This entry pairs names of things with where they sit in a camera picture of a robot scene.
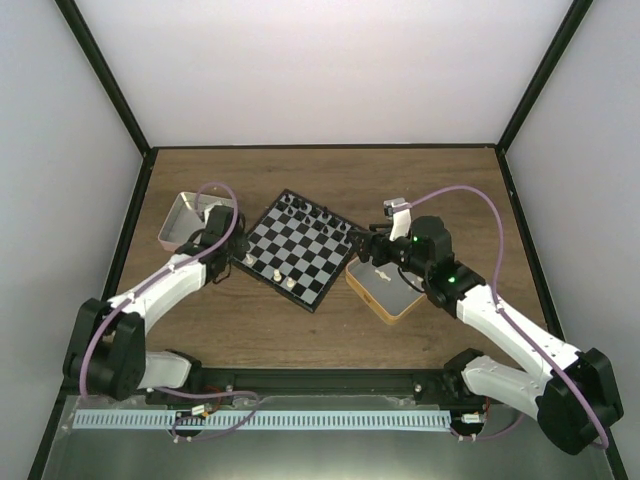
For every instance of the light blue slotted cable duct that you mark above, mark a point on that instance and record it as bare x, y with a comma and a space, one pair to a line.
421, 421

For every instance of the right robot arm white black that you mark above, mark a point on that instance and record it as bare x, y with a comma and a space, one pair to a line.
572, 394

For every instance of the black mounting rail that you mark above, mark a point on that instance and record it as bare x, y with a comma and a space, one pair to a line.
424, 386

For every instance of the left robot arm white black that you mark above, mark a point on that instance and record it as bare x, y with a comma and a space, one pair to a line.
107, 353

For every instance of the yellow metal tin box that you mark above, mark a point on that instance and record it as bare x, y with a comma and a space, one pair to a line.
390, 301

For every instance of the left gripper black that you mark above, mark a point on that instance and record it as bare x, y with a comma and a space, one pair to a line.
243, 244

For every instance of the black enclosure frame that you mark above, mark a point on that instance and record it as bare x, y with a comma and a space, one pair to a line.
71, 13

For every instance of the white piece lying in tin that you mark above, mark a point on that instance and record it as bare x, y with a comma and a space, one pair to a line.
382, 275

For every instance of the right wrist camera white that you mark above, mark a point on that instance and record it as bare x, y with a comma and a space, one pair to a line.
398, 211

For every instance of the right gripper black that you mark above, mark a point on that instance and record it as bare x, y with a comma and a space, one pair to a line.
372, 239

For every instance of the black white chess board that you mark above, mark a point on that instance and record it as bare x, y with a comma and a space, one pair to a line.
305, 241

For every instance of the pink metal tin tray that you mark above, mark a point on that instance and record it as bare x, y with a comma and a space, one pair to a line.
182, 219

